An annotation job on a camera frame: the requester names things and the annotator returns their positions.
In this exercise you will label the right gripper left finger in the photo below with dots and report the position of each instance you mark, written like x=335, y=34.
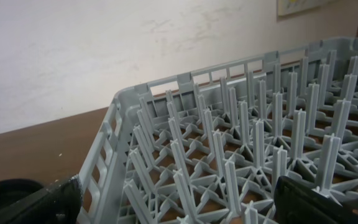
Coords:
x=59, y=202

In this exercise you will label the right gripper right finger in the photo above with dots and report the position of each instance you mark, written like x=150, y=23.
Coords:
x=297, y=204

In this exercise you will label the grey dishwasher rack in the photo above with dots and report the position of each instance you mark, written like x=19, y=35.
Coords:
x=209, y=146

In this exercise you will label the round black serving tray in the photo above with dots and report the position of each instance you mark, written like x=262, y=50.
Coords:
x=12, y=190

